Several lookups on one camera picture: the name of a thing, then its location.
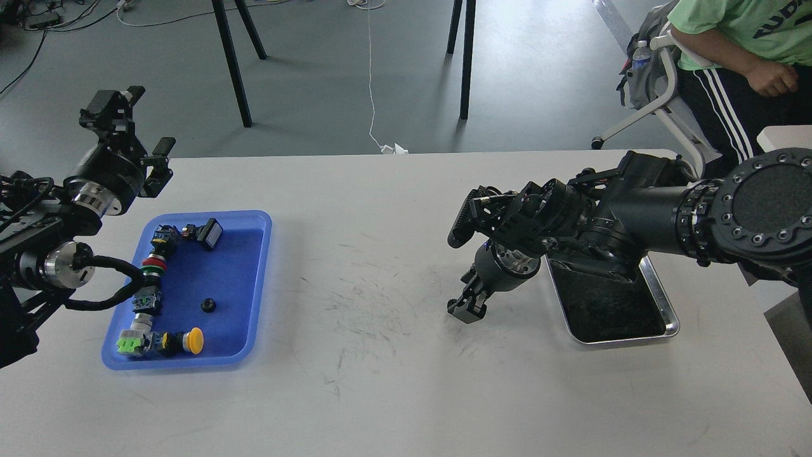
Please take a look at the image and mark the black blue yellow switch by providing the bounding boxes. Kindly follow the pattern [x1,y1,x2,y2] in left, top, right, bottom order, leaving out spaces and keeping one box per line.
[151,225,182,258]

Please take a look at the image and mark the silver metal tray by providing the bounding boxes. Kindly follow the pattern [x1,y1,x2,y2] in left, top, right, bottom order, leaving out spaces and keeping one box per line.
[547,256,681,347]

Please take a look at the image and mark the floor cables and power strip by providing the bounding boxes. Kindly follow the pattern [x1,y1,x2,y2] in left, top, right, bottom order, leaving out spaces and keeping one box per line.
[0,0,137,96]

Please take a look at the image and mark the grey backpack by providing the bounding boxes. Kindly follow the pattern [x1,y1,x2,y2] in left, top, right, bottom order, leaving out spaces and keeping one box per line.
[617,1,678,110]

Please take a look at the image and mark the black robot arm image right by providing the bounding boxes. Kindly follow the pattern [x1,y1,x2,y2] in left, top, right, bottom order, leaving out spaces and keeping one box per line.
[447,147,811,323]

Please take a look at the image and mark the white cable on floor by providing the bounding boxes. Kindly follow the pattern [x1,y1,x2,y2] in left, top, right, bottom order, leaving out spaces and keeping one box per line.
[346,0,409,155]

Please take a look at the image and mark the black table legs left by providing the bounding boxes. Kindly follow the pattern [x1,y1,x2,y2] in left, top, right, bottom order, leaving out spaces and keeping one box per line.
[211,1,267,128]

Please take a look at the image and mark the yellow mushroom push button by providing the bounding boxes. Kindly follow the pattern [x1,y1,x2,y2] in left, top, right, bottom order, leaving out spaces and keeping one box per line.
[180,327,205,355]

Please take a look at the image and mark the blue plastic tray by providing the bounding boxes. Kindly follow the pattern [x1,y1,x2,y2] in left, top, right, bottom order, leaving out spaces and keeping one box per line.
[101,210,272,370]

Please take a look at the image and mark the black braided cable left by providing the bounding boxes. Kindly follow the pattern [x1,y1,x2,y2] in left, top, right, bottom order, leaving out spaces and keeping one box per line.
[63,254,147,313]

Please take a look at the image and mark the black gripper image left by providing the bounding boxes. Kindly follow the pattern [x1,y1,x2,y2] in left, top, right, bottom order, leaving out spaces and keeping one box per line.
[63,86,176,216]

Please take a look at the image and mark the black table legs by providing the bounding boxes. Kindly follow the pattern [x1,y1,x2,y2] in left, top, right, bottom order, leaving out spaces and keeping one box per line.
[446,0,477,121]
[211,1,267,128]

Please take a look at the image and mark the white office chair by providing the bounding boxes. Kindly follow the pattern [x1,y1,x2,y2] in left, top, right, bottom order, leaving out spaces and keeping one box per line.
[591,22,719,182]

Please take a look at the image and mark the black table legs right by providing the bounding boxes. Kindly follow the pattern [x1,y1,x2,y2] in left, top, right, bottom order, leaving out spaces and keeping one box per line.
[446,0,477,121]

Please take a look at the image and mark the person in green shirt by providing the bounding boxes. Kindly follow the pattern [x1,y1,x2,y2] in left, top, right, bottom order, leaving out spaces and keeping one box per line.
[668,1,811,178]

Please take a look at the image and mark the black square push button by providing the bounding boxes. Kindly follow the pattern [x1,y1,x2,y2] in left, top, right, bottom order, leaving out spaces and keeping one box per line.
[195,218,223,251]

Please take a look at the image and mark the green block switch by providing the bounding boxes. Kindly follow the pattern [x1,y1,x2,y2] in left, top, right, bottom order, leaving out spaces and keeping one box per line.
[116,336,144,358]

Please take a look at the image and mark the black green contact block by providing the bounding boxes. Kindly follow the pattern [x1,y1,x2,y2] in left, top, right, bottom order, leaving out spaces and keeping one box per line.
[131,286,162,316]

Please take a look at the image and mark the plastic water bottle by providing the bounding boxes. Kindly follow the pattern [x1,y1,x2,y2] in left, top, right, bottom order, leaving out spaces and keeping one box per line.
[631,40,652,70]

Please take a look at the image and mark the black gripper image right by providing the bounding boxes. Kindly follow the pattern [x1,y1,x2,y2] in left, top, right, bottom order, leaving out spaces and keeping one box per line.
[447,245,540,324]

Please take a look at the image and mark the red green push button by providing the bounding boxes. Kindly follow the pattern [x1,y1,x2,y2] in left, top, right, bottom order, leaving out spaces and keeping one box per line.
[140,254,167,277]

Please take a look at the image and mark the white side table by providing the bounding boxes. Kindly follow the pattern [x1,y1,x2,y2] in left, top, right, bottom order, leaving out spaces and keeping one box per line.
[757,125,812,152]

